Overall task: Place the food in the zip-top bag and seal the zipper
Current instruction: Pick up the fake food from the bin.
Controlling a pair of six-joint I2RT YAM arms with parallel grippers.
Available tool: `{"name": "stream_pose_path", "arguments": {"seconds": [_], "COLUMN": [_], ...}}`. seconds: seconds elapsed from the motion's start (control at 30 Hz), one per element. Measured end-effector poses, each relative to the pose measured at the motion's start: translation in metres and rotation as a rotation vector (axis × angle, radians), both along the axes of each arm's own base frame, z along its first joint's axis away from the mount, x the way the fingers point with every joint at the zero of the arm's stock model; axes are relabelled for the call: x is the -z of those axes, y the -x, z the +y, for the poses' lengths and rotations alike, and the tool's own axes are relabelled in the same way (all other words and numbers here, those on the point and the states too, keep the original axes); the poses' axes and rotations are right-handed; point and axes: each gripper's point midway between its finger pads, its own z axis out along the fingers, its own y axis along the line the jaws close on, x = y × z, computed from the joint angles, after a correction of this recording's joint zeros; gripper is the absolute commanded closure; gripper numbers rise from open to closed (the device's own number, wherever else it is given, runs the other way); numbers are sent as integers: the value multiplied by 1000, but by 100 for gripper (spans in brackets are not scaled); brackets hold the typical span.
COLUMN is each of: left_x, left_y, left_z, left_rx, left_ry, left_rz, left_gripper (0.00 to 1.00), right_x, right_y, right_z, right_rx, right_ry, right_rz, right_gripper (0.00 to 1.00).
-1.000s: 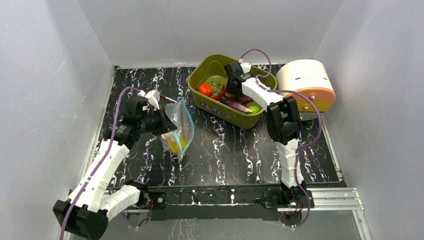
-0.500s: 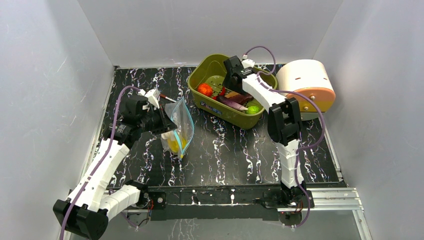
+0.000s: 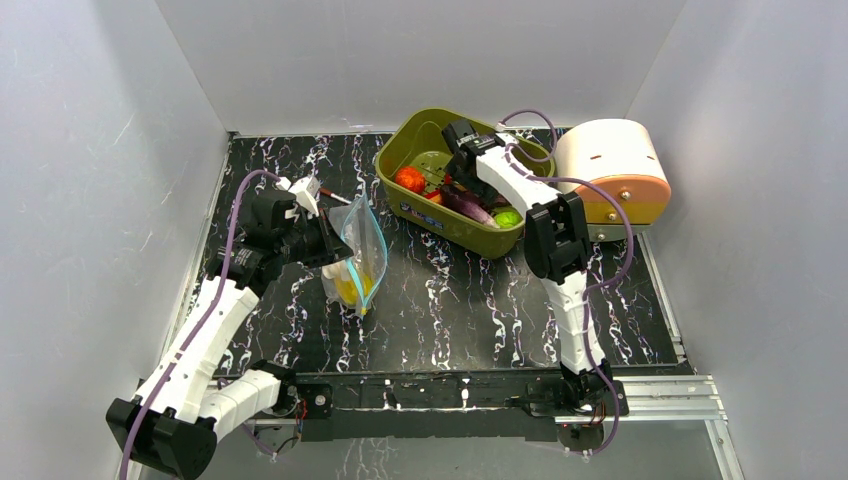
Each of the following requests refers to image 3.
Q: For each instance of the green toy lime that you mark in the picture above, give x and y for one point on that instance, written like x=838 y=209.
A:
x=506 y=218

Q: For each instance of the red orange toy tomato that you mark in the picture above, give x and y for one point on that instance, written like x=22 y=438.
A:
x=412 y=179

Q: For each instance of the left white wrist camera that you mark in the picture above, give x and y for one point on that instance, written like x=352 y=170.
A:
x=305 y=190

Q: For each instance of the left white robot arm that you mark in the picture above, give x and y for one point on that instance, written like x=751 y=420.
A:
x=173 y=423

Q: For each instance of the marker pen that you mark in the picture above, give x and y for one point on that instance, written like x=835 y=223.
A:
x=334 y=196

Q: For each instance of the white orange cylindrical container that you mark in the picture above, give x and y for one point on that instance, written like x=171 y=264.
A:
x=618 y=156

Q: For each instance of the clear zip top bag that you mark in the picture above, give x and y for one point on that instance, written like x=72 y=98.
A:
x=358 y=227

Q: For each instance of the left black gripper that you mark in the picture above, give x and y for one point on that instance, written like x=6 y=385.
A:
x=332 y=246

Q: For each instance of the olive green plastic basket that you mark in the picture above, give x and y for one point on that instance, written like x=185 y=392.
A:
x=419 y=143

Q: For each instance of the purple toy eggplant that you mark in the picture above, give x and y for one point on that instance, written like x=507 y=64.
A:
x=459 y=202

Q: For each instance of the yellow toy banana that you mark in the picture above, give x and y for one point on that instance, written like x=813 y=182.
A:
x=349 y=293

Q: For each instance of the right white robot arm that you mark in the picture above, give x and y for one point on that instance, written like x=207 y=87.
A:
x=557 y=251

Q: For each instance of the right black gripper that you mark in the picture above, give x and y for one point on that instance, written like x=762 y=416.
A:
x=468 y=180

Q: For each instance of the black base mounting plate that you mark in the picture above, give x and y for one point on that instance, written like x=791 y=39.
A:
x=428 y=404

